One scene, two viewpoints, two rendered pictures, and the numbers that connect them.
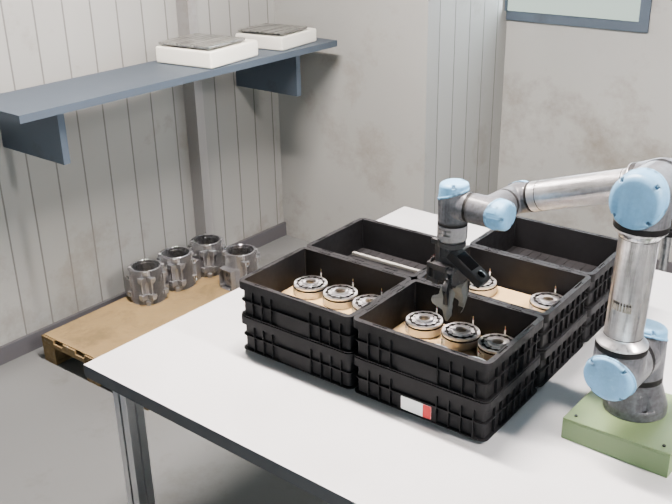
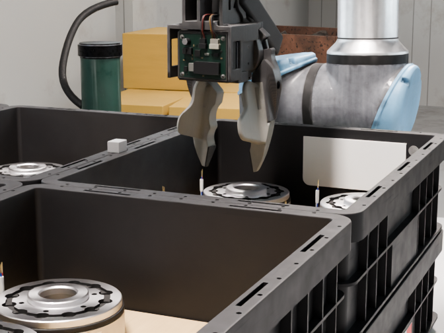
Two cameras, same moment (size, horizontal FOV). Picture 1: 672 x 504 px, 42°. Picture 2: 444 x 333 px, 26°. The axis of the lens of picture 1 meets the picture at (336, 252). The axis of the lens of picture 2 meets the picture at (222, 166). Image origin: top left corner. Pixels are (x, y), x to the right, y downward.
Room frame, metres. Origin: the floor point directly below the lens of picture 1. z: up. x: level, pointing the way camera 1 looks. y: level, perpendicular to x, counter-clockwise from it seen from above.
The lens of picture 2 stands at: (2.29, 0.64, 1.12)
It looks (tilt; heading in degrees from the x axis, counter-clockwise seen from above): 12 degrees down; 255
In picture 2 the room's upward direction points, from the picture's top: straight up
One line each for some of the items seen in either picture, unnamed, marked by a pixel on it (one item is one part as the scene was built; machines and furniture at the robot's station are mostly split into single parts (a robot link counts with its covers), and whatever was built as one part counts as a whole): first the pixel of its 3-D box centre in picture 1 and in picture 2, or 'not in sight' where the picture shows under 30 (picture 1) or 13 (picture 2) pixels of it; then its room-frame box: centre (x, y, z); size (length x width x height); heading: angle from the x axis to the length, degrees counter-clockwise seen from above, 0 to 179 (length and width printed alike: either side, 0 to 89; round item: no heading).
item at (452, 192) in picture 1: (454, 203); not in sight; (2.04, -0.29, 1.23); 0.09 x 0.08 x 0.11; 50
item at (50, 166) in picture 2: (548, 300); (28, 172); (2.22, -0.60, 0.86); 0.10 x 0.10 x 0.01
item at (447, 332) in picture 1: (461, 331); not in sight; (2.05, -0.33, 0.86); 0.10 x 0.10 x 0.01
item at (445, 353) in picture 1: (447, 321); (267, 166); (2.00, -0.28, 0.92); 0.40 x 0.30 x 0.02; 52
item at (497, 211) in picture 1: (492, 210); not in sight; (1.99, -0.38, 1.22); 0.11 x 0.11 x 0.08; 50
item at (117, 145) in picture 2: not in sight; (117, 145); (2.15, -0.34, 0.94); 0.02 x 0.01 x 0.01; 52
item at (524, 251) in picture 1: (548, 261); not in sight; (2.47, -0.65, 0.87); 0.40 x 0.30 x 0.11; 52
